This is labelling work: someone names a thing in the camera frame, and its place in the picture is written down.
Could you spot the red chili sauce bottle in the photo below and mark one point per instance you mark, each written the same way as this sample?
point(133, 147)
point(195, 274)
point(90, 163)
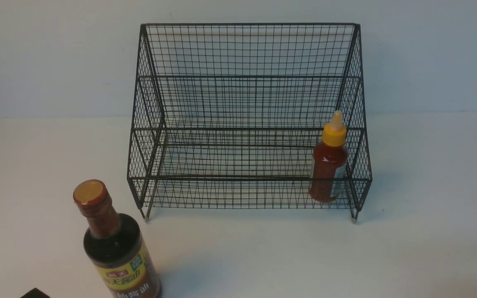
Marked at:
point(330, 158)

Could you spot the dark soy sauce bottle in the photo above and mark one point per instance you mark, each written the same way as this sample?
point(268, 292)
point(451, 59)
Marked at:
point(115, 245)

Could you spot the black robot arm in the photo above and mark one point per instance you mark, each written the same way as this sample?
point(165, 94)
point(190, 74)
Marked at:
point(35, 293)

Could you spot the black wire mesh shelf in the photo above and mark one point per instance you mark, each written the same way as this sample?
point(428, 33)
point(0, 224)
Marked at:
point(226, 115)

